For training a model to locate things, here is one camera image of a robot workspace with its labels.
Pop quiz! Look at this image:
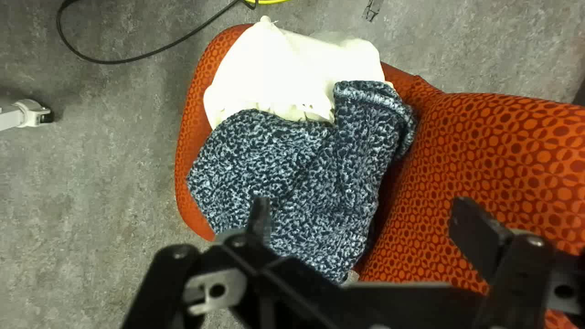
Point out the blue white speckled cloth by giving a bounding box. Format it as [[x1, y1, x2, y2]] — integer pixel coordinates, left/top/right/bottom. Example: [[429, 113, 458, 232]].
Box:
[[186, 78, 418, 286]]

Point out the yellow green floor cable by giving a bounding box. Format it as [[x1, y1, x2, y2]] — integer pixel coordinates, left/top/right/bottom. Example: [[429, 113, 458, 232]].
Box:
[[243, 0, 288, 9]]

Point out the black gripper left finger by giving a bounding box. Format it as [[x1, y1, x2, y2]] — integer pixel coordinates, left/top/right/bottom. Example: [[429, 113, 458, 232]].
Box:
[[243, 195, 272, 255]]

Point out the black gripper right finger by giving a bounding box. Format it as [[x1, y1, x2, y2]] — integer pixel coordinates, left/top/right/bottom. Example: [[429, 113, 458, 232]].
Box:
[[447, 195, 513, 285]]

